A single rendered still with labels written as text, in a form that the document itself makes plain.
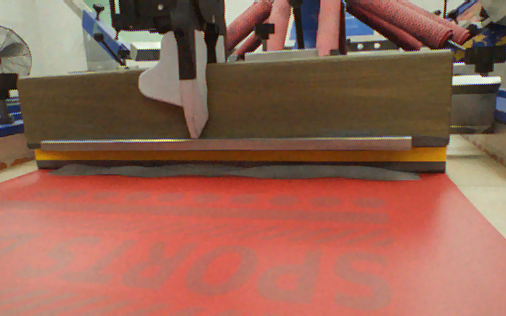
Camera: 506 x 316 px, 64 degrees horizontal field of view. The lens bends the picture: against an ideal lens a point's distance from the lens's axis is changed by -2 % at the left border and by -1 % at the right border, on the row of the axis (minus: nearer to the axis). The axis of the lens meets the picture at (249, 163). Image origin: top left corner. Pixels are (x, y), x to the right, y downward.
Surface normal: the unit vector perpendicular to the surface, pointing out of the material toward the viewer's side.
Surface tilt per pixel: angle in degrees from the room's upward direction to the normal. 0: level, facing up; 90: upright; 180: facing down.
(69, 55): 90
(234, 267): 0
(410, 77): 90
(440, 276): 0
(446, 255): 0
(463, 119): 90
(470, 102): 90
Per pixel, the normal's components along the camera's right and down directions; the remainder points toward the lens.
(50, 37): -0.26, 0.23
